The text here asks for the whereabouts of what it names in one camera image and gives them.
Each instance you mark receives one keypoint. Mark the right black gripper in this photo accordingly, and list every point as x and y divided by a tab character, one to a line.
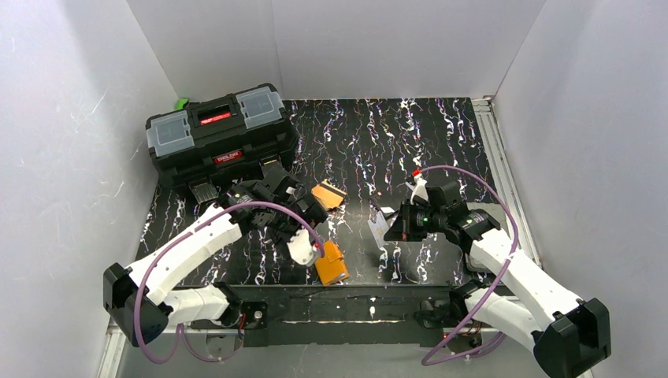
405	221

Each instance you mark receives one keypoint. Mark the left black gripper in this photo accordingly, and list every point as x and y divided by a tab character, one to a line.
291	219

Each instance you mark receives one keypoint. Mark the orange card holder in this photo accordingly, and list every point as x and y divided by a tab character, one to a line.
331	269

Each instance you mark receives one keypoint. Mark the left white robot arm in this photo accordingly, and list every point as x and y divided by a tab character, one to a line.
143	298

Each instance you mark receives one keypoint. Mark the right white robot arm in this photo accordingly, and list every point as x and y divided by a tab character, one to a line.
566	334

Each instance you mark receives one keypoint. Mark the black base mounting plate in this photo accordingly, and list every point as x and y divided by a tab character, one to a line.
280	315

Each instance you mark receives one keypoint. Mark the black toolbox with grey lids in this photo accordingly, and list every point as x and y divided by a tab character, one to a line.
204	147

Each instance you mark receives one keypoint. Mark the green object behind toolbox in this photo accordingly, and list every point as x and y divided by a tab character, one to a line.
181	103

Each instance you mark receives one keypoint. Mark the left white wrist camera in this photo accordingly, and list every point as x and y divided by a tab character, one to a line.
301	249

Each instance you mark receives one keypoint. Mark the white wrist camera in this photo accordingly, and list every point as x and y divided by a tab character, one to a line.
417	184
301	249

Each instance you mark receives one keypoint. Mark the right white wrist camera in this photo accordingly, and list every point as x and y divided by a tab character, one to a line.
417	184

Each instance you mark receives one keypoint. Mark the aluminium frame rail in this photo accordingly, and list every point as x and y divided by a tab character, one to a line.
502	175

